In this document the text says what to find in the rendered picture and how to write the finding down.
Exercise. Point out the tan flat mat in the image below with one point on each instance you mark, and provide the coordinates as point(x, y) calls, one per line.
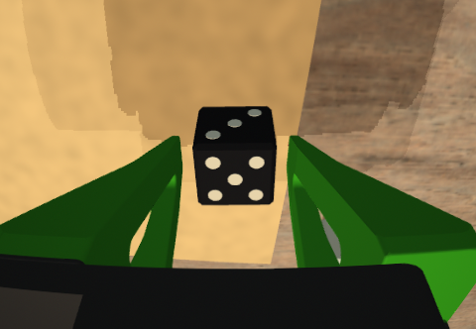
point(88, 86)

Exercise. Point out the black dice with cream pips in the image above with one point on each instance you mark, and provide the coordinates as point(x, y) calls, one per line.
point(234, 155)

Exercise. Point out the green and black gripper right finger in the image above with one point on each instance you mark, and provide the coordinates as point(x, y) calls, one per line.
point(376, 224)

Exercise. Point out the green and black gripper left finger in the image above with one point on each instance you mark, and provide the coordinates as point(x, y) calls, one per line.
point(96, 222)

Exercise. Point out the cream die with black pips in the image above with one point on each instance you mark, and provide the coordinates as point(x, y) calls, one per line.
point(333, 240)

